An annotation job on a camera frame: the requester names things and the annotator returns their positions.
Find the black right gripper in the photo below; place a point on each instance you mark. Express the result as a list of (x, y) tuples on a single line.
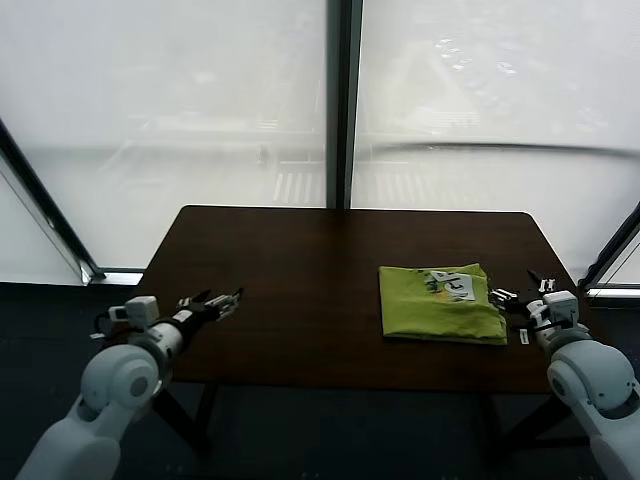
[(530, 310)]

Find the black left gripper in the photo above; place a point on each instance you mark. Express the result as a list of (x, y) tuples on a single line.
[(197, 317)]

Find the green printed t-shirt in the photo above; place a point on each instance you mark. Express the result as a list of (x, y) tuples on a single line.
[(440, 305)]

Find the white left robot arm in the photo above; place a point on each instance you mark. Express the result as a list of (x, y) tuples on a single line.
[(110, 390)]

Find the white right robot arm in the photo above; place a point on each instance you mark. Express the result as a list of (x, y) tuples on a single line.
[(595, 395)]

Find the dark vertical window mullion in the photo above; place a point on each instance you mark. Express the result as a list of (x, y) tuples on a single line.
[(344, 100)]

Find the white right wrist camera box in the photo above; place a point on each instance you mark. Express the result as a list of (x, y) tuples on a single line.
[(562, 307)]

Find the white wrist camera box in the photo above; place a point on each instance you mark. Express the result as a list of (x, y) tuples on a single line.
[(137, 311), (562, 307)]

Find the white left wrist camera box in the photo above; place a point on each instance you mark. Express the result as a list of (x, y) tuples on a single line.
[(137, 311)]

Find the slanted dark window frame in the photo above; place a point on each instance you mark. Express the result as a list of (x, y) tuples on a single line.
[(50, 210), (610, 250)]

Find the black table leg frame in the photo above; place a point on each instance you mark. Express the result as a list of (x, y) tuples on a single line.
[(195, 415), (515, 420)]

